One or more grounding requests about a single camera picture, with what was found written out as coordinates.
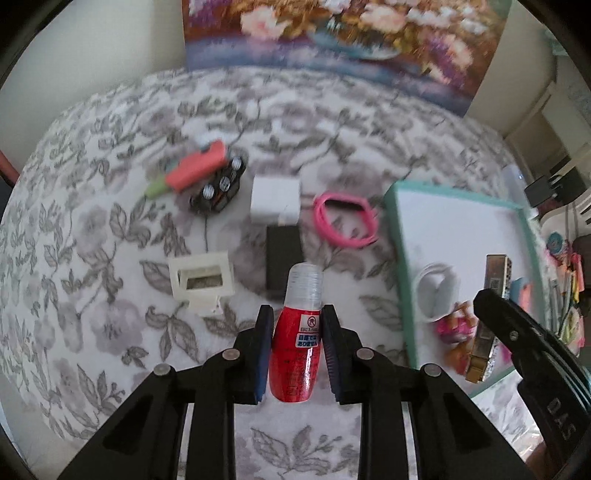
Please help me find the gold rectangular box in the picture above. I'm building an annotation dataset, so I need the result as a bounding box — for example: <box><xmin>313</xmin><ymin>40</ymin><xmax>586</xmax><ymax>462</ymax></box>
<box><xmin>464</xmin><ymin>254</ymin><xmax>514</xmax><ymax>384</ymax></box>

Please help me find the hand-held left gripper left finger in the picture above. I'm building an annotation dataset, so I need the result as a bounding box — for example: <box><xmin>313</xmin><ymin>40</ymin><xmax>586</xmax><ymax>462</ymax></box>
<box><xmin>58</xmin><ymin>305</ymin><xmax>274</xmax><ymax>480</ymax></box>

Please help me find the floral still life painting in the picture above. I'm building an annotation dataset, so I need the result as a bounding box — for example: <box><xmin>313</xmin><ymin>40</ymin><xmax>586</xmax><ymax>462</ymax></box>
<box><xmin>182</xmin><ymin>0</ymin><xmax>513</xmax><ymax>117</ymax></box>

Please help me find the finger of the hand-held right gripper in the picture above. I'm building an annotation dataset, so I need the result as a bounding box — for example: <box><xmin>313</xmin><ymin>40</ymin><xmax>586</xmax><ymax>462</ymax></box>
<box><xmin>473</xmin><ymin>288</ymin><xmax>539</xmax><ymax>356</ymax></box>

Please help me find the teal round tin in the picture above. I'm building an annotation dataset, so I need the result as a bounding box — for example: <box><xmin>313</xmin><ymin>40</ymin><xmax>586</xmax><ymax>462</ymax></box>
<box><xmin>546</xmin><ymin>232</ymin><xmax>570</xmax><ymax>256</ymax></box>

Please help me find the pink board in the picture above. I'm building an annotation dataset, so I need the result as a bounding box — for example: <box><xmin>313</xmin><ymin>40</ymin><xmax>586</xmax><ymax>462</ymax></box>
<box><xmin>0</xmin><ymin>152</ymin><xmax>19</xmax><ymax>188</ymax></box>

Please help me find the teal and white tray box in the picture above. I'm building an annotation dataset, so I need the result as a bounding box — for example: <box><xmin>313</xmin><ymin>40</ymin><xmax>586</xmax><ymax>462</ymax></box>
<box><xmin>383</xmin><ymin>181</ymin><xmax>548</xmax><ymax>398</ymax></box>

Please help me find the black toy car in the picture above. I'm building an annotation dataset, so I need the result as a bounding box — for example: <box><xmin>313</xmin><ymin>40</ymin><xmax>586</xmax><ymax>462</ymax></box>
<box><xmin>189</xmin><ymin>154</ymin><xmax>247</xmax><ymax>217</ymax></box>

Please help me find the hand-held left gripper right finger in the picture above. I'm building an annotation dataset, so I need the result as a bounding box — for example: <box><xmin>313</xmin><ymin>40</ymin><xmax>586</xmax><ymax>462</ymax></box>
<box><xmin>322</xmin><ymin>305</ymin><xmax>522</xmax><ymax>480</ymax></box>

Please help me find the pink fitness band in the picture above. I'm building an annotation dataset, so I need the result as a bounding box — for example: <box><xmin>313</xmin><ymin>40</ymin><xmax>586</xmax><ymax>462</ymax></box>
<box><xmin>313</xmin><ymin>193</ymin><xmax>380</xmax><ymax>250</ymax></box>

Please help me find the black charger plug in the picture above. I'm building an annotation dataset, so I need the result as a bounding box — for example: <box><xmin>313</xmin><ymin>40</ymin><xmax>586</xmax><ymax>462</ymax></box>
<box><xmin>265</xmin><ymin>224</ymin><xmax>305</xmax><ymax>296</ymax></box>

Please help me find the white plastic mirror box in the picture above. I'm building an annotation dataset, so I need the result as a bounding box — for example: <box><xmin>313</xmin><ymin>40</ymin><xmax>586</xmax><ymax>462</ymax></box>
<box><xmin>168</xmin><ymin>251</ymin><xmax>236</xmax><ymax>317</ymax></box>

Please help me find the pink toy pup figure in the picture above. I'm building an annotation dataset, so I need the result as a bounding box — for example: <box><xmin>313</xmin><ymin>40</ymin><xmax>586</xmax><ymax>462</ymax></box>
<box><xmin>436</xmin><ymin>302</ymin><xmax>481</xmax><ymax>374</ymax></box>

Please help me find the blue and pink case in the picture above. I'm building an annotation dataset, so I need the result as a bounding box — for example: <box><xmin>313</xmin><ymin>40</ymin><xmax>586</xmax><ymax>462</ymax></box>
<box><xmin>505</xmin><ymin>276</ymin><xmax>532</xmax><ymax>301</ymax></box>

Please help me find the red plastic bottle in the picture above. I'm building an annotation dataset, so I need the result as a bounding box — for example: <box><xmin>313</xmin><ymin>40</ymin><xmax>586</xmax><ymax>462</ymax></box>
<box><xmin>269</xmin><ymin>263</ymin><xmax>324</xmax><ymax>403</ymax></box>

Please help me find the white smartwatch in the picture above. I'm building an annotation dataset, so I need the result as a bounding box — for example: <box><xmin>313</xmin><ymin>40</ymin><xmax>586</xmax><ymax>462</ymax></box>
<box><xmin>412</xmin><ymin>262</ymin><xmax>462</xmax><ymax>324</ymax></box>

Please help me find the colourful stationery pile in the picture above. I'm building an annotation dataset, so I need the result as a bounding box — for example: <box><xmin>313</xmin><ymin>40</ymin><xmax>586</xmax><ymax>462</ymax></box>
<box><xmin>549</xmin><ymin>251</ymin><xmax>589</xmax><ymax>356</ymax></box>

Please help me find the white charger plug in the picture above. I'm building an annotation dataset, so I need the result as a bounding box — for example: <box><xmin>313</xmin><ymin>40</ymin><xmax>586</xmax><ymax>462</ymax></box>
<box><xmin>250</xmin><ymin>175</ymin><xmax>302</xmax><ymax>227</ymax></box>

